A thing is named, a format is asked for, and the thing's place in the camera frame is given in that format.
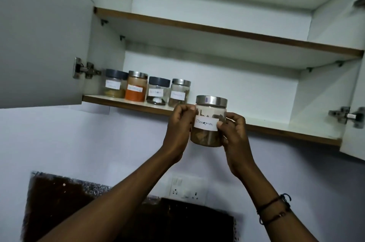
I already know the person's left hand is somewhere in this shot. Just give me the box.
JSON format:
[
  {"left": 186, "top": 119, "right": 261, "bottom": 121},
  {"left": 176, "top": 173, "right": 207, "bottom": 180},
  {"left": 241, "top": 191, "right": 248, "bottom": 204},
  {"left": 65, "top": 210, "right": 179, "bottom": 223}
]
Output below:
[{"left": 163, "top": 104, "right": 197, "bottom": 163}]

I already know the person's right hand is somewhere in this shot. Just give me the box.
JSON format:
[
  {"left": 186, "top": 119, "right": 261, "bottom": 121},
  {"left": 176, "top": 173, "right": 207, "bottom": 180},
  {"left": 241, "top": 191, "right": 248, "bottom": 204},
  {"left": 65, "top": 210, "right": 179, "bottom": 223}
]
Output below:
[{"left": 217, "top": 112, "right": 256, "bottom": 180}]

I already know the steel-lid jar of brown sticks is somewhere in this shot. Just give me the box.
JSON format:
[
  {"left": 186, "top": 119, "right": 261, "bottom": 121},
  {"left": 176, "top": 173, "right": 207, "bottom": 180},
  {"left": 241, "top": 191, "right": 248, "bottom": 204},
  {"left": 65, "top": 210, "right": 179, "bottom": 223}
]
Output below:
[{"left": 190, "top": 95, "right": 228, "bottom": 147}]

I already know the person's left forearm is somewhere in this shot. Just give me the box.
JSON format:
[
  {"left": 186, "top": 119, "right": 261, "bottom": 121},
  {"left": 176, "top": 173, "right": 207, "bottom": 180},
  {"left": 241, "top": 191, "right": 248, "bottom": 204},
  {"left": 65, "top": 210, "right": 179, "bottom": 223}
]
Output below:
[{"left": 38, "top": 148, "right": 183, "bottom": 242}]

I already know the person's right forearm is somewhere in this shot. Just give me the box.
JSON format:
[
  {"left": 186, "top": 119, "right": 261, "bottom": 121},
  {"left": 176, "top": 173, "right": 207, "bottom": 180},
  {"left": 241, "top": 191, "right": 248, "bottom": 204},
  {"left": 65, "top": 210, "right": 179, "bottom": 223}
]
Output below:
[{"left": 239, "top": 162, "right": 320, "bottom": 242}]

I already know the steel-lid jar of brown spice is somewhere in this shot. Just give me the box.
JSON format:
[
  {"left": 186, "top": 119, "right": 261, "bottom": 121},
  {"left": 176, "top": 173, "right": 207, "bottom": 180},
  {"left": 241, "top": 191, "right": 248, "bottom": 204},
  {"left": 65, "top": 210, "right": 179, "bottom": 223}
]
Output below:
[{"left": 168, "top": 79, "right": 191, "bottom": 107}]

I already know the black-lid jar with white pieces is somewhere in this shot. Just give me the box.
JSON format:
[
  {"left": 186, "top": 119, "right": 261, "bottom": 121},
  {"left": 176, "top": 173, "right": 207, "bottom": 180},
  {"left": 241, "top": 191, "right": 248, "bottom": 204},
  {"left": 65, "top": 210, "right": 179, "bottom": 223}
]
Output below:
[{"left": 147, "top": 76, "right": 171, "bottom": 105}]

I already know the steel-lid jar of orange powder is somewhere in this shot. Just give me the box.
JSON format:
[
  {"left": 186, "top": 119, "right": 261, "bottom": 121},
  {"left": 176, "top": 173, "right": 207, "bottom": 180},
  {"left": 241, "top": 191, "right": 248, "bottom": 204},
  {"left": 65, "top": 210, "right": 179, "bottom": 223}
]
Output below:
[{"left": 125, "top": 71, "right": 148, "bottom": 102}]

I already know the brown-edged cabinet shelf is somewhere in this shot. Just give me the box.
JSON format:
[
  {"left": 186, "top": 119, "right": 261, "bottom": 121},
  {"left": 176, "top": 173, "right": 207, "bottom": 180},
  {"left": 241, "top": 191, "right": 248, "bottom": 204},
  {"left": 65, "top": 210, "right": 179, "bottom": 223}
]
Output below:
[{"left": 94, "top": 7, "right": 364, "bottom": 72}]

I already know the black-lid jar of yellow grains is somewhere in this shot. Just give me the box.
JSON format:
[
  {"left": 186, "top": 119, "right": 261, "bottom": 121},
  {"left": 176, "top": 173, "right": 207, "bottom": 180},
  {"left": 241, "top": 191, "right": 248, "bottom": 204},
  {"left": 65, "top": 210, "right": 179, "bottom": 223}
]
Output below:
[{"left": 104, "top": 68, "right": 128, "bottom": 99}]

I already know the steel cabinet hinge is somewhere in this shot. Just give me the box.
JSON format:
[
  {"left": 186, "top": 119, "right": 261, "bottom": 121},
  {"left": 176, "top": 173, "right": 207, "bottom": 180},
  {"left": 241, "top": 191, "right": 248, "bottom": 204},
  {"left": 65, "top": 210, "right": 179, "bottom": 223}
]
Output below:
[
  {"left": 328, "top": 107, "right": 365, "bottom": 129},
  {"left": 73, "top": 57, "right": 102, "bottom": 80}
]

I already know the dark speckled stone slab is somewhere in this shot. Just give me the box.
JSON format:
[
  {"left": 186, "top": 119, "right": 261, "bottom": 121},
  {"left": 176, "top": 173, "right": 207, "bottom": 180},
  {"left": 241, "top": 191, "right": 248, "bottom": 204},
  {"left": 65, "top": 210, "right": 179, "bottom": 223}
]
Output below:
[{"left": 21, "top": 171, "right": 237, "bottom": 242}]

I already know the white cabinet door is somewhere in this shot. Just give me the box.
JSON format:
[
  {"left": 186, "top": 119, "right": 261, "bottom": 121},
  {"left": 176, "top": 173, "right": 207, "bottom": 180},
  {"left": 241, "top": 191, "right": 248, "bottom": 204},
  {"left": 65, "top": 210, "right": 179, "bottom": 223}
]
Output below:
[
  {"left": 339, "top": 51, "right": 365, "bottom": 161},
  {"left": 0, "top": 0, "right": 97, "bottom": 109}
]

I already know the white wall cabinet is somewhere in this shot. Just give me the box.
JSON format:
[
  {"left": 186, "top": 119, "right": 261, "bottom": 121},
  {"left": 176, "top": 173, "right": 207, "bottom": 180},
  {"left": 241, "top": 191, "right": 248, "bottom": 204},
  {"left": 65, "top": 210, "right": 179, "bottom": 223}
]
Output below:
[{"left": 82, "top": 0, "right": 365, "bottom": 148}]

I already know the white wall switch socket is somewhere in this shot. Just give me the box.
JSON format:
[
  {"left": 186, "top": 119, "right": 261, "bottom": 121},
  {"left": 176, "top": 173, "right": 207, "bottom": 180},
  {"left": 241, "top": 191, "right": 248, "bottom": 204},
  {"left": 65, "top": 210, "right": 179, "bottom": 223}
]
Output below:
[{"left": 169, "top": 176, "right": 207, "bottom": 201}]

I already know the black thread bracelet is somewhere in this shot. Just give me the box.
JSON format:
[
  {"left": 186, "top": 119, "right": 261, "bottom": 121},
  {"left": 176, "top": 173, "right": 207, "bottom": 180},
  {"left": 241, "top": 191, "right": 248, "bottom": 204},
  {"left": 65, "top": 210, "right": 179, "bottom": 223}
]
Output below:
[{"left": 257, "top": 193, "right": 292, "bottom": 226}]

